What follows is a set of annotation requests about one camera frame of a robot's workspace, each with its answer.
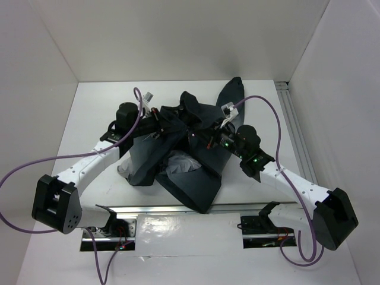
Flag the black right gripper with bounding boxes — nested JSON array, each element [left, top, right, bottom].
[[193, 117, 246, 160]]

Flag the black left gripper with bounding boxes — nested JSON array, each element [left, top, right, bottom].
[[129, 107, 180, 140]]

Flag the dark navy jacket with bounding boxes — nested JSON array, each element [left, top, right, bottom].
[[117, 77, 245, 214]]

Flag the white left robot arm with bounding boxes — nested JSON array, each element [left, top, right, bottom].
[[31, 103, 164, 237]]

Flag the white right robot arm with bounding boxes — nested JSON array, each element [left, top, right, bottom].
[[194, 125, 359, 251]]

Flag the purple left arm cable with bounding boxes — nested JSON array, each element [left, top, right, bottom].
[[0, 87, 143, 285]]

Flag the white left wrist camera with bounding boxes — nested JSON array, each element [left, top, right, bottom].
[[142, 92, 154, 112]]

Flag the aluminium side rail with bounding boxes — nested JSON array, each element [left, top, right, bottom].
[[274, 81, 318, 183]]

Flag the aluminium front rail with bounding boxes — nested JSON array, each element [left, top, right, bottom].
[[94, 202, 297, 215]]

